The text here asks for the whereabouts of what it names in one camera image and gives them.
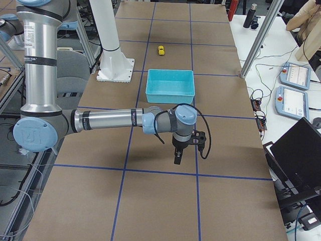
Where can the black laptop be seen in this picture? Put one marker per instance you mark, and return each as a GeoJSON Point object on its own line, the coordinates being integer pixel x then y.
{"type": "Point", "coordinates": [298, 154]}

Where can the black water bottle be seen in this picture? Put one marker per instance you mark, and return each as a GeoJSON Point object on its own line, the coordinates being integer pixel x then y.
{"type": "Point", "coordinates": [250, 16]}

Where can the white pedestal column base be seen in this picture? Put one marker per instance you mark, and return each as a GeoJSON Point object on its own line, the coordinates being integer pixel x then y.
{"type": "Point", "coordinates": [114, 66]}

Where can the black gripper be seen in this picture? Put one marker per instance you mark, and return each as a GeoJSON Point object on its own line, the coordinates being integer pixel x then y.
{"type": "Point", "coordinates": [180, 145]}

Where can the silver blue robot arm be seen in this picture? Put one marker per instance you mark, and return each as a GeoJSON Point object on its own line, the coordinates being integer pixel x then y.
{"type": "Point", "coordinates": [43, 123]}

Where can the near teach pendant tablet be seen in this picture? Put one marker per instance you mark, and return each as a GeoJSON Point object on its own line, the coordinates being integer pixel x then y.
{"type": "Point", "coordinates": [291, 103]}

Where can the aluminium frame post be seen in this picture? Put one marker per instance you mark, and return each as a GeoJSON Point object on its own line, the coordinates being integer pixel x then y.
{"type": "Point", "coordinates": [263, 31]}

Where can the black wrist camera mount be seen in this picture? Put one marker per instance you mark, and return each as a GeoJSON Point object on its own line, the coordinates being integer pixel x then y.
{"type": "Point", "coordinates": [198, 138]}

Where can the teach pendant tablet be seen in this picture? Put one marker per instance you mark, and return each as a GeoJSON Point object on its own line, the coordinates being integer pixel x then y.
{"type": "Point", "coordinates": [294, 75]}
{"type": "Point", "coordinates": [291, 103]}

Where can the yellow beetle toy car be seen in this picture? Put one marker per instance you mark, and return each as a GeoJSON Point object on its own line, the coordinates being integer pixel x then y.
{"type": "Point", "coordinates": [161, 50]}

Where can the grey office chair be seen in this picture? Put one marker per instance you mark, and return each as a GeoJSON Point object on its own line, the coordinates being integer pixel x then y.
{"type": "Point", "coordinates": [73, 73]}

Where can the far teach pendant tablet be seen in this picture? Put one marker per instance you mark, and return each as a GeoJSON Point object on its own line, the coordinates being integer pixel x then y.
{"type": "Point", "coordinates": [294, 75]}

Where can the turquoise plastic bin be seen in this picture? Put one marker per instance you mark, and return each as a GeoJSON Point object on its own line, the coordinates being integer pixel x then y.
{"type": "Point", "coordinates": [170, 86]}

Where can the orange black adapter box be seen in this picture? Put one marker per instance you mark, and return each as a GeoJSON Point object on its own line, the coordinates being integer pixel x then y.
{"type": "Point", "coordinates": [256, 104]}

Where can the person in beige top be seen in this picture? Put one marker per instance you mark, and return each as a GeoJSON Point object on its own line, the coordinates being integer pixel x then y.
{"type": "Point", "coordinates": [305, 19]}

